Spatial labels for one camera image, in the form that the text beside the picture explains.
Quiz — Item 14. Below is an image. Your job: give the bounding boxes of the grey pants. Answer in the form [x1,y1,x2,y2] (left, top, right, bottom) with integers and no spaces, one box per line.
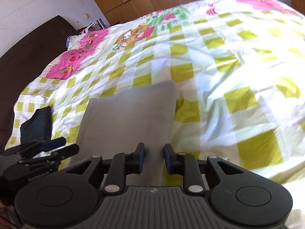
[70,81,177,186]

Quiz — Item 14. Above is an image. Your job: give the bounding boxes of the black folded cloth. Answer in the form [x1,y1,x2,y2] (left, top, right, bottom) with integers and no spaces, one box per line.
[20,106,52,144]

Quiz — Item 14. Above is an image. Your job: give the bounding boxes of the dark wooden headboard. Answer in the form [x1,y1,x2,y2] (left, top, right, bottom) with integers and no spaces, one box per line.
[1,15,78,149]

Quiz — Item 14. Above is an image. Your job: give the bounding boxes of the checkered cartoon bed sheet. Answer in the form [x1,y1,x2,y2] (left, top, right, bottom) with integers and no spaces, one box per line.
[6,0,304,228]

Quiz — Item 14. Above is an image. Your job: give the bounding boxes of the metal cup on nightstand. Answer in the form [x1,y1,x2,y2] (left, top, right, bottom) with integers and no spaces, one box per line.
[96,18,106,30]

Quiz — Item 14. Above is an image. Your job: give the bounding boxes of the white cable bundle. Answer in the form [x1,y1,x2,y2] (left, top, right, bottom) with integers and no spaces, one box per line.
[66,21,96,51]

